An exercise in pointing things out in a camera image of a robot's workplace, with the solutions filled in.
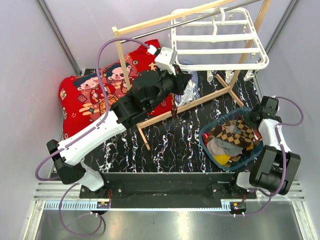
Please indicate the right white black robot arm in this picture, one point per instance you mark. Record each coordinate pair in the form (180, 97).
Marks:
(276, 166)

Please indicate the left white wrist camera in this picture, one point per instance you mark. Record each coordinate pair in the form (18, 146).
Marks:
(164, 58)

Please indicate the aluminium frame rail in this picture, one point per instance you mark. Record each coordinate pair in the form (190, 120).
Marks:
(54, 190)

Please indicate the brown argyle sock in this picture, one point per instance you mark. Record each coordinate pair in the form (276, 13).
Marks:
(174, 107)
(236, 133)

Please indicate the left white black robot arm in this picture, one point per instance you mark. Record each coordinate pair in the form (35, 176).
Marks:
(148, 90)

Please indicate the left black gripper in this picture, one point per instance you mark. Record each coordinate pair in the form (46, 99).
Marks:
(181, 79)

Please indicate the grey sock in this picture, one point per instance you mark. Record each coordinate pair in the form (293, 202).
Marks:
(218, 147)

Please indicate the right vertical aluminium post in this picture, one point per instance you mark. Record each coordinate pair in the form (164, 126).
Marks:
(281, 24)

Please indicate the white plastic clip hanger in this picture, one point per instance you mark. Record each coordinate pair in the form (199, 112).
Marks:
(218, 39)

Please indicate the yellow sock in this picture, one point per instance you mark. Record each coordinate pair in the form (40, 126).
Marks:
(221, 159)

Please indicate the red cartoon pillow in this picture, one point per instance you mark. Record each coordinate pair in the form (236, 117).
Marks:
(82, 98)

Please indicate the left vertical aluminium post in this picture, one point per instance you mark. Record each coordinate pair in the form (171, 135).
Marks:
(58, 35)

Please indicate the blue striped cloth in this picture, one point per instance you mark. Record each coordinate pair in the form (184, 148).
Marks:
(191, 91)

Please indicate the wooden drying rack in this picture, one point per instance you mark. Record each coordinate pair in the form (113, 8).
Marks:
(227, 87)

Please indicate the vertical aluminium post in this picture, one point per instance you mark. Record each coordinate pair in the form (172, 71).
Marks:
(58, 35)
(281, 24)

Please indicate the clear blue plastic bin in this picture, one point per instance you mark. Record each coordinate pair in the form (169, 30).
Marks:
(246, 156)

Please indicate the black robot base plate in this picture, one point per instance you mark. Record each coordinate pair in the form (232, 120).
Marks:
(121, 185)

